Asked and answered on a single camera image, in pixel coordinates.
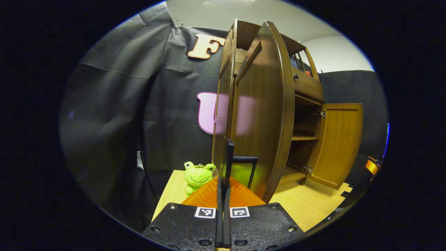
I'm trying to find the black backdrop cloth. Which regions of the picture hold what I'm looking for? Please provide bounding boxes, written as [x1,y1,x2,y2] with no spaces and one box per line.
[59,2,389,232]

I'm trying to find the green frog plush toy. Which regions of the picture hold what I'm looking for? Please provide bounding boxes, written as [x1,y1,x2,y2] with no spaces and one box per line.
[184,161,217,196]

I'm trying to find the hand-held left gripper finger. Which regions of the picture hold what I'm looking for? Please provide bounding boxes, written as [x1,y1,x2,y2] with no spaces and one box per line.
[142,176,224,249]
[223,176,306,249]

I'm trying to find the blue lit strip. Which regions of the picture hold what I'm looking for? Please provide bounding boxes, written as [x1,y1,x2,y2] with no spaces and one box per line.
[383,123,391,158]

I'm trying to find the black door handle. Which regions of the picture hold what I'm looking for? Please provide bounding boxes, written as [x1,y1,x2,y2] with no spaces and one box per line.
[223,138,259,190]

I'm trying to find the wooden drawer front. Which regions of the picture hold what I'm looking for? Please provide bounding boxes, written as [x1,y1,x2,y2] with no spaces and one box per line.
[292,67,324,102]

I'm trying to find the wooden double-door shoe cabinet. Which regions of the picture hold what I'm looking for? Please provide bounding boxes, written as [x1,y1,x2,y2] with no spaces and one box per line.
[212,19,364,204]

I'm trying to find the wooden shoe cabinet door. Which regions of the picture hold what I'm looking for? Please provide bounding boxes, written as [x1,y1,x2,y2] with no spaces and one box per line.
[230,20,296,204]
[307,103,364,190]

